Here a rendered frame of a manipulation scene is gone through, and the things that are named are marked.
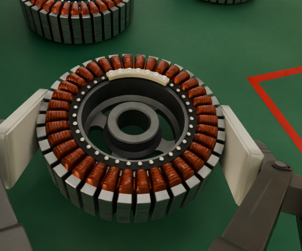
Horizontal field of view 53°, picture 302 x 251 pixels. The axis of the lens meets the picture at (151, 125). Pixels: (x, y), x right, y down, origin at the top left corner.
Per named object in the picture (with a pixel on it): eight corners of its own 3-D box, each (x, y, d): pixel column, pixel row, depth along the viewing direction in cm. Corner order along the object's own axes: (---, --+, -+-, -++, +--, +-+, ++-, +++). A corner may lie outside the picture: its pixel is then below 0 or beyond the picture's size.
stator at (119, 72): (219, 233, 18) (240, 208, 15) (24, 217, 17) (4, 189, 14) (207, 93, 24) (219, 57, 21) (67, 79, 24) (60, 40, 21)
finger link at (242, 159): (249, 153, 14) (265, 155, 14) (219, 104, 20) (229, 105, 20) (235, 206, 15) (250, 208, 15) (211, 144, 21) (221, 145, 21)
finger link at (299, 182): (274, 189, 13) (344, 195, 13) (241, 138, 17) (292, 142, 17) (265, 218, 13) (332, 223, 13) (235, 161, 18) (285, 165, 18)
